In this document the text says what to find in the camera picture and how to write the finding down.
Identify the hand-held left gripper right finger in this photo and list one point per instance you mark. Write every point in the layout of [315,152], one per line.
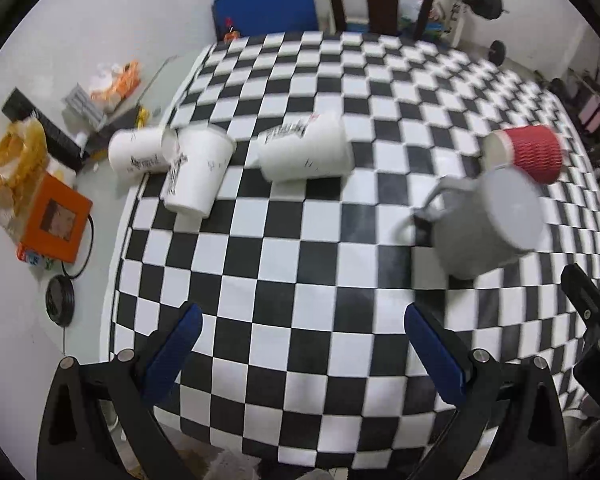
[434,357]

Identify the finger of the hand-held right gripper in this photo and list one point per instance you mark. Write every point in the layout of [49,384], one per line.
[587,297]

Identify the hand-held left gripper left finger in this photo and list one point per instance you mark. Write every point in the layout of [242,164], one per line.
[176,347]

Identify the grey mug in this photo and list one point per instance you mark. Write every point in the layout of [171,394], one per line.
[480,230]

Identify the red ribbed paper cup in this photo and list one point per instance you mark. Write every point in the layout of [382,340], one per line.
[535,152]

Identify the white printed paper cup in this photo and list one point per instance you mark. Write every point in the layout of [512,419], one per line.
[135,152]
[305,155]
[195,175]

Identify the black round disc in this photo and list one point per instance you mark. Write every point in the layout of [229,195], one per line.
[60,300]

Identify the black white checkered tablecloth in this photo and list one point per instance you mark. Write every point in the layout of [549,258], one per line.
[305,270]

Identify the orange box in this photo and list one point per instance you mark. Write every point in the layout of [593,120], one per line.
[55,215]

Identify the pink case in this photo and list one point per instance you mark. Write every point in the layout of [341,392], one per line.
[595,115]

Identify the yellow plastic bag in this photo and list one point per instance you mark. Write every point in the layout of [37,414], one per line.
[10,160]

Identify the long black box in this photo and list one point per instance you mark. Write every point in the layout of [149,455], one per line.
[45,127]

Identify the grey ribbed block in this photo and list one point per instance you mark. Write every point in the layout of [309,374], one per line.
[82,105]

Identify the small black dumbbell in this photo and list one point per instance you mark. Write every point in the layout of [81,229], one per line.
[497,52]

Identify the orange white plastic bag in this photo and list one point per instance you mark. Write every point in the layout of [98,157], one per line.
[120,82]

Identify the white metal rack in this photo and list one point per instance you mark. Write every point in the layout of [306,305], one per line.
[462,5]

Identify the clear plastic bag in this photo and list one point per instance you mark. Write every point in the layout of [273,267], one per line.
[415,10]

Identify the blue cushion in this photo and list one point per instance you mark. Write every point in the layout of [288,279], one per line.
[265,10]

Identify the dark wooden chair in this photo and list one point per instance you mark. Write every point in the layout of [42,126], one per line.
[382,0]

